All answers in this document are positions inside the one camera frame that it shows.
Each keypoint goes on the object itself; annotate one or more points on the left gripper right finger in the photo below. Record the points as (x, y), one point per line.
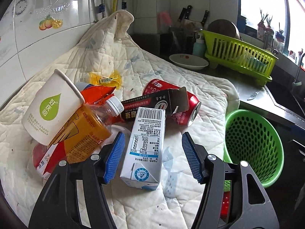
(249, 205)

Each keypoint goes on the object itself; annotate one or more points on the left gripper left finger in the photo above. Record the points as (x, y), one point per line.
(57, 205)

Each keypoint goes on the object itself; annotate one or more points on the red white noodle cup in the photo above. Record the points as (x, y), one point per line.
(47, 158)

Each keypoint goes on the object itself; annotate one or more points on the orange plastic bottle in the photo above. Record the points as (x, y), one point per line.
(85, 131)

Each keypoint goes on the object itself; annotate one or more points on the red cola can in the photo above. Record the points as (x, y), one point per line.
(183, 118)

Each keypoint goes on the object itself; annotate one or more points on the white milk carton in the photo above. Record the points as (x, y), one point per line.
(143, 159)

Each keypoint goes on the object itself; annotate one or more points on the white paper cup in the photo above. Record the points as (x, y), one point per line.
(51, 108)

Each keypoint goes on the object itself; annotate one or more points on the black cardboard box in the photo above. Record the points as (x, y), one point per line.
(172, 101)

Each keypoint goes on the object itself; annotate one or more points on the red snack wrapper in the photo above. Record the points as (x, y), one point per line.
(97, 94)

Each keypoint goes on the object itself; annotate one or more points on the yellow candy wrapper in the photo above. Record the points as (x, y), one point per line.
(114, 80)

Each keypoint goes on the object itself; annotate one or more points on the blue silver can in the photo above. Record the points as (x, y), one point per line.
(82, 86)

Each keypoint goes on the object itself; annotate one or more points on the green round basket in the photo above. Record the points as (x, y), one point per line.
(250, 137)

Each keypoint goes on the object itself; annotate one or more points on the lime green dish rack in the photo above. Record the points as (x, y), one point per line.
(240, 56)

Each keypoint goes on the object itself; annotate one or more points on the white ceramic plate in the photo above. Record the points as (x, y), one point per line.
(190, 62)

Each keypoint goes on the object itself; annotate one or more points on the teal bottle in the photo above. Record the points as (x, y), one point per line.
(199, 47)

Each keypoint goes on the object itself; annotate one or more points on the white quilted cloth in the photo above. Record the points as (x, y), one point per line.
(106, 47)

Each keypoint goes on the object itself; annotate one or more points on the window sill plant jars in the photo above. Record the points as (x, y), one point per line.
(273, 40)

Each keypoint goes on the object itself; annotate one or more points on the metal pot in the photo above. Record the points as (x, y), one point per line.
(224, 27)

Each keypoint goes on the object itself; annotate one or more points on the black knife handles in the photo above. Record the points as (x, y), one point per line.
(192, 17)

